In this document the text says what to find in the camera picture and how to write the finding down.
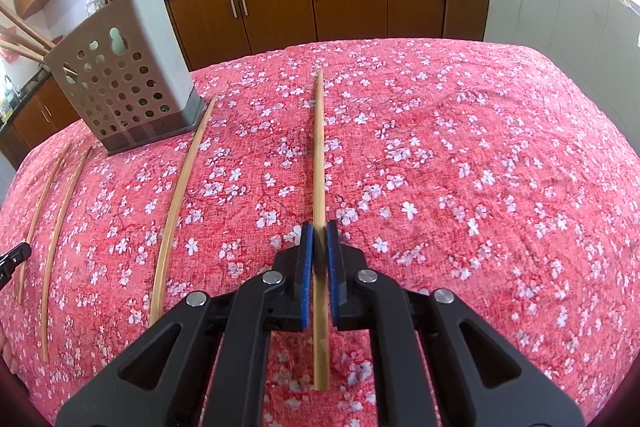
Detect brown lower kitchen cabinets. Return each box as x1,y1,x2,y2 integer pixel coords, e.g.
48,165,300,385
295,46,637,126
0,0,494,168

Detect perforated grey utensil holder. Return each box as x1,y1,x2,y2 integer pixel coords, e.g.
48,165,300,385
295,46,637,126
44,0,204,155

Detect pink floral tablecloth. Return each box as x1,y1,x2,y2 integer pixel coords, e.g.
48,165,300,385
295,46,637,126
1,39,639,418

